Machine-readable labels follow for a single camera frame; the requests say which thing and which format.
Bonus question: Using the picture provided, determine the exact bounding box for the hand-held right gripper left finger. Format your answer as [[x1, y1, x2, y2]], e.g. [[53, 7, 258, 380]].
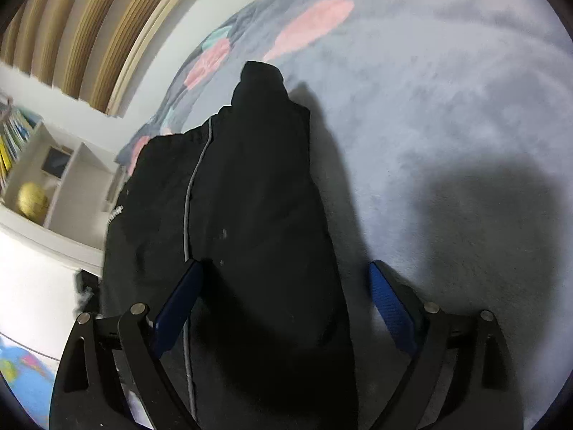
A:
[[48, 260, 204, 430]]

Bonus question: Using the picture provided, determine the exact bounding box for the small dark object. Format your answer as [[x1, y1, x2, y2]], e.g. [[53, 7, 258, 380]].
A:
[[74, 271, 101, 314]]

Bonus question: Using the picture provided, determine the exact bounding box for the blue colourful map poster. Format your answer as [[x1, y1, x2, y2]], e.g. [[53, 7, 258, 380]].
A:
[[0, 336, 59, 428]]

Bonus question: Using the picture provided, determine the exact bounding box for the row of colourful books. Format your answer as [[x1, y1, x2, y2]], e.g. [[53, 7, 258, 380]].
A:
[[0, 105, 43, 189]]

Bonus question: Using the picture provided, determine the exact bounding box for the yellow ball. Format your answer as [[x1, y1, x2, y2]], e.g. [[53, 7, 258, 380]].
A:
[[18, 182, 49, 216]]

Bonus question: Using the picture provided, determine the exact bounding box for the white shelf unit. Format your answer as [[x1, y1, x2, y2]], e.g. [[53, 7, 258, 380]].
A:
[[0, 94, 126, 278]]

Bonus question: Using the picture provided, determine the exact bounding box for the black jacket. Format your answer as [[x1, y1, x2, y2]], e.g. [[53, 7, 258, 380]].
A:
[[101, 60, 361, 430]]

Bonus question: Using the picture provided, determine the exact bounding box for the grey floral blanket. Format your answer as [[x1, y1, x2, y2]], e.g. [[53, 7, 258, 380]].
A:
[[115, 0, 573, 430]]

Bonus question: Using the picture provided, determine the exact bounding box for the dark framed box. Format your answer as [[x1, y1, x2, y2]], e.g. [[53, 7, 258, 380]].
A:
[[41, 145, 73, 177]]

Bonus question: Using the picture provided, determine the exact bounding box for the wooden slatted wall panel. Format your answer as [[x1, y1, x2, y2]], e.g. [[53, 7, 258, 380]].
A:
[[0, 0, 220, 117]]

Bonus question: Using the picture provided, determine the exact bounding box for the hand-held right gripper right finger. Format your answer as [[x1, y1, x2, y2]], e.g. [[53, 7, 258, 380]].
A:
[[368, 260, 524, 430]]

